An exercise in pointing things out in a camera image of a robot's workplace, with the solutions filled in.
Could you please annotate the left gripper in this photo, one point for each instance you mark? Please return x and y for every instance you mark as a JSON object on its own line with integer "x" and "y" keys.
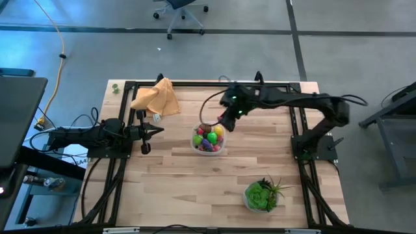
{"x": 138, "y": 131}

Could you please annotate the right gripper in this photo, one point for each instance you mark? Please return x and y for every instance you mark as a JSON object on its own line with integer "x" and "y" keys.
{"x": 239, "y": 99}

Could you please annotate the yellow lemon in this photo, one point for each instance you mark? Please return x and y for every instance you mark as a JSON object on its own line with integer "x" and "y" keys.
{"x": 219, "y": 130}

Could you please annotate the small red fruit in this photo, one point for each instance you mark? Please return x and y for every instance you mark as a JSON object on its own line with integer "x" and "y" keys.
{"x": 221, "y": 139}

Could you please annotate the yellow cloth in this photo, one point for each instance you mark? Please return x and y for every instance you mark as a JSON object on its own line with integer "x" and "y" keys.
{"x": 159, "y": 97}

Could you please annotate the clear plastic tupperware container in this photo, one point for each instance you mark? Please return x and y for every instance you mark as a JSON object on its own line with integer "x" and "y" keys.
{"x": 195, "y": 149}

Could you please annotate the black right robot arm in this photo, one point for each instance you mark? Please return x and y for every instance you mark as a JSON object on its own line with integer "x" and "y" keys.
{"x": 308, "y": 99}

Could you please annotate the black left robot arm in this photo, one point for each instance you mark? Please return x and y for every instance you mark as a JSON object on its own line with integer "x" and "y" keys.
{"x": 87, "y": 135}

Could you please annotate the green herb sprig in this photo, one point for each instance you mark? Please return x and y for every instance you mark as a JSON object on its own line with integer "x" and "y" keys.
{"x": 115, "y": 88}

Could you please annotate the white paper sheet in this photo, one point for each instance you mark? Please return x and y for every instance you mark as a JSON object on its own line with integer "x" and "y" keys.
{"x": 73, "y": 152}

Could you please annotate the potted green succulent plant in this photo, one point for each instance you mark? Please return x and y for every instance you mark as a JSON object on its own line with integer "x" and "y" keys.
{"x": 258, "y": 196}

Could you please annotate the black desk beam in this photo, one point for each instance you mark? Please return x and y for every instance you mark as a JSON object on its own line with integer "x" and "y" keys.
{"x": 48, "y": 165}

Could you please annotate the yellow plug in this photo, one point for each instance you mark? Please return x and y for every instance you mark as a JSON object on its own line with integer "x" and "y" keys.
{"x": 39, "y": 125}

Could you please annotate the grey office chair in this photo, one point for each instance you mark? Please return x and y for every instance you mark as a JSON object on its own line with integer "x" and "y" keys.
{"x": 179, "y": 3}

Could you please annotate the grey metal cart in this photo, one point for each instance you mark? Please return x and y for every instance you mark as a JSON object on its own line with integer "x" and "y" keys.
{"x": 48, "y": 201}

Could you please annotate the black side desk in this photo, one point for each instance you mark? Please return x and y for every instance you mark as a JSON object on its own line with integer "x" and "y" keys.
{"x": 19, "y": 120}

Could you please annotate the dark grey bar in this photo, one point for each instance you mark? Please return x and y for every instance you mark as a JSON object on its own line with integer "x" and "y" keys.
{"x": 16, "y": 72}

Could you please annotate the black caster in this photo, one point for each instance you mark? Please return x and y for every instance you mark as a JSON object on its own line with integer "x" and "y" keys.
{"x": 30, "y": 222}

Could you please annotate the black device with indicator light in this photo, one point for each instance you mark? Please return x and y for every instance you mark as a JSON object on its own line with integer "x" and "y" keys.
{"x": 9, "y": 208}

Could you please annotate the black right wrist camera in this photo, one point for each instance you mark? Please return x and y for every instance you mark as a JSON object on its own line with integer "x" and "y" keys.
{"x": 230, "y": 124}

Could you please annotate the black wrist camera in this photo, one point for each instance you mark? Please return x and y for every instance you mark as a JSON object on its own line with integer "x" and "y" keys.
{"x": 230, "y": 124}
{"x": 145, "y": 148}

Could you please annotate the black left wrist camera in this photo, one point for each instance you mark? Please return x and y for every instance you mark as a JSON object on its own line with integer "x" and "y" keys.
{"x": 145, "y": 148}

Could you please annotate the black aluminium table frame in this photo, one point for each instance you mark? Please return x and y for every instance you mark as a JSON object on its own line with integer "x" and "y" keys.
{"x": 195, "y": 84}

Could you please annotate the silver metal bracket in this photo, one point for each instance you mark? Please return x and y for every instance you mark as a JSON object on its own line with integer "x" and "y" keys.
{"x": 302, "y": 231}
{"x": 121, "y": 230}

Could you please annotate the black side table frame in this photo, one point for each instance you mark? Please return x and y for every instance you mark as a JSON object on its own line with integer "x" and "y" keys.
{"x": 395, "y": 162}

